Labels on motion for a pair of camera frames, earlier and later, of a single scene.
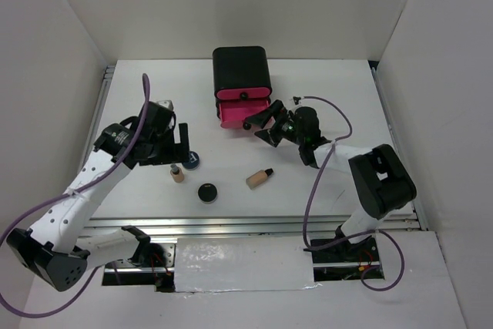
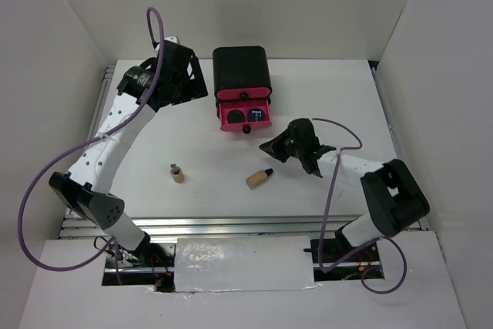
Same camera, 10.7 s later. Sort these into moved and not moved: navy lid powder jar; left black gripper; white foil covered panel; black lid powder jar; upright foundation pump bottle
Moved: navy lid powder jar; left black gripper; black lid powder jar
Not moved: white foil covered panel; upright foundation pump bottle
